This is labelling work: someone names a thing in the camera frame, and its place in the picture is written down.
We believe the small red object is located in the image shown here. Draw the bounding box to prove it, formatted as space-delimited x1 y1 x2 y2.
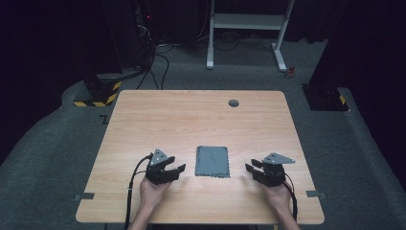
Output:
284 65 297 80

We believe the white metal stand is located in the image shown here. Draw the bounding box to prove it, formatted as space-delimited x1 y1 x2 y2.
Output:
205 0 296 73

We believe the black yellow striped post base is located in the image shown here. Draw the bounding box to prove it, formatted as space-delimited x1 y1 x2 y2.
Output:
73 75 124 108

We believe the dark equipment rack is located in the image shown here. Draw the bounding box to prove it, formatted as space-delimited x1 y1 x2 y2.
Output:
133 0 158 72

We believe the blue textured cloth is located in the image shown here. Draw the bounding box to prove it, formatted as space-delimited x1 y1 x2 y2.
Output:
194 145 232 179

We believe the person's left hand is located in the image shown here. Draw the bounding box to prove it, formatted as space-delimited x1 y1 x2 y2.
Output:
139 177 172 209

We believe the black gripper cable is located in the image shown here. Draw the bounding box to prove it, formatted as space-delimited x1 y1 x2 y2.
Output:
282 173 300 222
124 153 154 230

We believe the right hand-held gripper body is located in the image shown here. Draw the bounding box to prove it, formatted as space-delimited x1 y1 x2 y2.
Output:
258 151 296 188

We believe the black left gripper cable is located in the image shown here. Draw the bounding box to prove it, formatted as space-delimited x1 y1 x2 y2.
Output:
124 153 154 230

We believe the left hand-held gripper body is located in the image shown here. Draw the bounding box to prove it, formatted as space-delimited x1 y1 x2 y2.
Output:
145 148 180 186

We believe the bundle of dark cables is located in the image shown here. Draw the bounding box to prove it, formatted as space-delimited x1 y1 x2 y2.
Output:
196 30 273 53

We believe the person's right hand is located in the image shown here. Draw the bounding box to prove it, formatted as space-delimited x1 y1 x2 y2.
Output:
262 183 294 213

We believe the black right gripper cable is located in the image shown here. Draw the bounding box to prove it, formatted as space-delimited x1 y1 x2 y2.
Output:
282 173 300 222

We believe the black floor cable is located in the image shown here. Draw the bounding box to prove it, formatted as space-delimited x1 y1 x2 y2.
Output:
135 52 170 91

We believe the grey tape strip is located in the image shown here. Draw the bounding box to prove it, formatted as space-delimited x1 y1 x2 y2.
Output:
73 192 96 202
304 190 327 199

